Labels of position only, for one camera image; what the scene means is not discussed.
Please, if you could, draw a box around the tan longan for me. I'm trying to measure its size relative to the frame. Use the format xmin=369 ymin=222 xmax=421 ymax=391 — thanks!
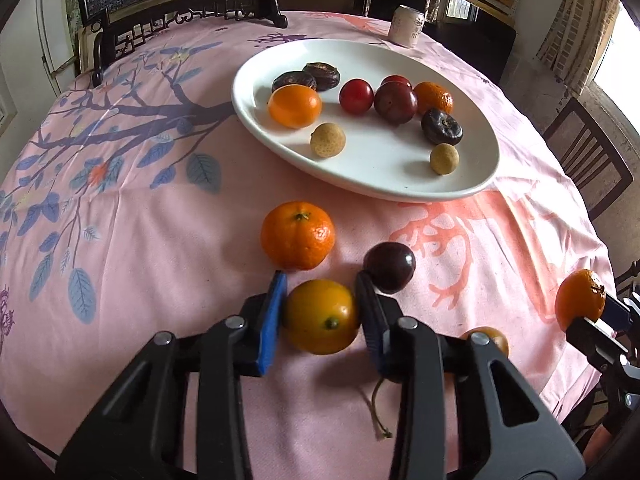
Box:
xmin=310 ymin=122 xmax=346 ymax=158

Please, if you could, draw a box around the red cherry tomato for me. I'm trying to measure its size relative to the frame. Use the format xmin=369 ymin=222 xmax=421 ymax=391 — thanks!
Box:
xmin=381 ymin=75 xmax=412 ymax=88
xmin=338 ymin=78 xmax=374 ymax=115

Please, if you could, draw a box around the large dark red plum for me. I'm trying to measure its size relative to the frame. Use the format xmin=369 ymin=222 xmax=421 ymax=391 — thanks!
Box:
xmin=373 ymin=81 xmax=418 ymax=126

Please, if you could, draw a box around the white drink can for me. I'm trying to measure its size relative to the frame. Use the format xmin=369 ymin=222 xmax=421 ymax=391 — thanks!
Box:
xmin=387 ymin=6 xmax=425 ymax=49

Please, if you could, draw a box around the mandarin orange with stem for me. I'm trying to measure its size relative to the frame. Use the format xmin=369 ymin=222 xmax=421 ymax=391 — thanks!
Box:
xmin=554 ymin=269 xmax=606 ymax=332

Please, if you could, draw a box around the yellow-orange kumquat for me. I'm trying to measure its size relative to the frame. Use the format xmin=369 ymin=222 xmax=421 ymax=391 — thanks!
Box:
xmin=280 ymin=280 xmax=360 ymax=356

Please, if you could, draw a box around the small green-brown longan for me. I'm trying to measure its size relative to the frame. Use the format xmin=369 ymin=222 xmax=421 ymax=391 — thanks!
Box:
xmin=430 ymin=143 xmax=460 ymax=176

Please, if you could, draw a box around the pink printed tablecloth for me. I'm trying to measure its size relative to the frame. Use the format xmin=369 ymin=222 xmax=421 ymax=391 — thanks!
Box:
xmin=1 ymin=12 xmax=613 ymax=469

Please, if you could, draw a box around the smooth orange fruit front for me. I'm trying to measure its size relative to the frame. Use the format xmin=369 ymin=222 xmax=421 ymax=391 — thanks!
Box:
xmin=267 ymin=84 xmax=323 ymax=129

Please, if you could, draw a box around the striped curtain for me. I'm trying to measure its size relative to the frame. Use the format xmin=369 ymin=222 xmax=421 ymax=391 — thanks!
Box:
xmin=537 ymin=0 xmax=620 ymax=96

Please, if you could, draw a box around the large mandarin orange front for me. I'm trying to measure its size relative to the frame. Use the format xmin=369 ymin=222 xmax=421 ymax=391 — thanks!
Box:
xmin=413 ymin=81 xmax=454 ymax=116

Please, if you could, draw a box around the white oval plate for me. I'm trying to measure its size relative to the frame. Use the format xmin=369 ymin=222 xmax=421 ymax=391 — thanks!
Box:
xmin=231 ymin=39 xmax=500 ymax=203

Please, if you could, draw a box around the dark wooden chair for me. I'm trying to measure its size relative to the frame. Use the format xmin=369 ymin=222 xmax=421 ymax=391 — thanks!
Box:
xmin=542 ymin=96 xmax=634 ymax=221

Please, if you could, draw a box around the smooth orange kumquat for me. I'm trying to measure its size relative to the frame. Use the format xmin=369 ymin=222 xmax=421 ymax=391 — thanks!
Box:
xmin=460 ymin=326 xmax=510 ymax=356

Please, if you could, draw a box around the person's right hand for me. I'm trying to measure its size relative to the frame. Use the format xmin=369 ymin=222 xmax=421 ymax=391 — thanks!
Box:
xmin=582 ymin=424 xmax=614 ymax=468

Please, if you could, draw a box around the small mandarin top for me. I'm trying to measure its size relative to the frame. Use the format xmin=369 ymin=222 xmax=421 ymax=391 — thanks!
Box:
xmin=260 ymin=200 xmax=336 ymax=271

